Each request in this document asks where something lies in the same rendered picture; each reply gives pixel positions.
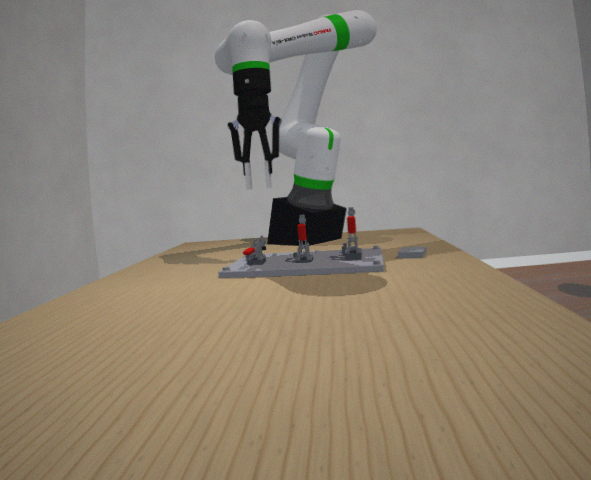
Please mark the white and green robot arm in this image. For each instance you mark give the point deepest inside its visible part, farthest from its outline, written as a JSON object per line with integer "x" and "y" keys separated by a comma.
{"x": 249, "y": 44}

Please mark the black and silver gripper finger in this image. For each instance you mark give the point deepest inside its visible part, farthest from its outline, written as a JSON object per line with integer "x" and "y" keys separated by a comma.
{"x": 233, "y": 126}
{"x": 275, "y": 121}

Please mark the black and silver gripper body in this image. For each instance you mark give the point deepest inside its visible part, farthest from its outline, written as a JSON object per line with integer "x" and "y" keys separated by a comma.
{"x": 252, "y": 105}

